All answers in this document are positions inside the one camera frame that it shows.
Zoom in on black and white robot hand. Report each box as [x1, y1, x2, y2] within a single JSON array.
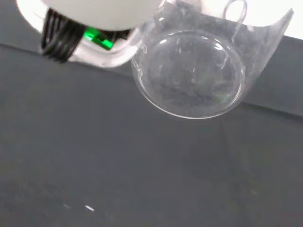
[[16, 0, 166, 69]]

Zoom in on black bench cloth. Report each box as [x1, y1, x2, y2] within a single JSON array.
[[0, 0, 303, 227]]

